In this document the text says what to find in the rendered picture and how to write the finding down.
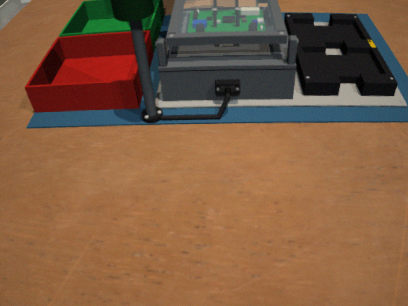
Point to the red open-top bin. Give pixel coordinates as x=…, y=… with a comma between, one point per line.
x=107, y=58

